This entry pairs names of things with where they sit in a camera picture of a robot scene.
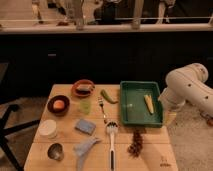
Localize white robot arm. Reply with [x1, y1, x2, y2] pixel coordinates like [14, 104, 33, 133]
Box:
[159, 63, 213, 126]

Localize orange bowl with sponge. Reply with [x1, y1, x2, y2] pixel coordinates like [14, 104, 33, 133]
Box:
[71, 79, 95, 98]

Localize blue sponge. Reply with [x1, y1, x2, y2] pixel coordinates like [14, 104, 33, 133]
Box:
[75, 119, 96, 135]

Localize metal cup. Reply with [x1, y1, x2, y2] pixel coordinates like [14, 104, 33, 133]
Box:
[47, 143, 64, 161]

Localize small green cup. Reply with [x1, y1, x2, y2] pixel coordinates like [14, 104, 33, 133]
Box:
[80, 100, 91, 115]

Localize white round container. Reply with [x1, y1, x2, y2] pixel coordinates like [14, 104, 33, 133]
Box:
[38, 120, 57, 138]

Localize green plastic tray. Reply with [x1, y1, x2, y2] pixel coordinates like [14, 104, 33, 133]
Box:
[120, 81, 163, 128]

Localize dark sponge in bowl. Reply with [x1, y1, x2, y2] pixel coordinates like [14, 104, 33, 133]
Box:
[76, 84, 92, 92]

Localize orange fruit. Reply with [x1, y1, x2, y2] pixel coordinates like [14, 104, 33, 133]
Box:
[53, 100, 65, 110]

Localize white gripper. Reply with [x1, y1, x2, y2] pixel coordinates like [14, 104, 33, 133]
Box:
[158, 88, 185, 126]

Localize grey blue cloth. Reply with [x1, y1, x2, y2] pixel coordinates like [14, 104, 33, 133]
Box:
[73, 137, 100, 171]

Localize dark red bowl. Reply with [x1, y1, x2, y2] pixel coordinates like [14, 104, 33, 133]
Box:
[47, 95, 70, 116]

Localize silver fork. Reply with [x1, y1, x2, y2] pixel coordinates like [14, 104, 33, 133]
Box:
[98, 97, 107, 124]

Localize black office chair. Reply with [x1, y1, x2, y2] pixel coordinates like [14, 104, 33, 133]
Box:
[0, 61, 42, 171]

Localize brown dried grape bunch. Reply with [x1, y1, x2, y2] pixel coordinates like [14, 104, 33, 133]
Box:
[127, 130, 143, 157]

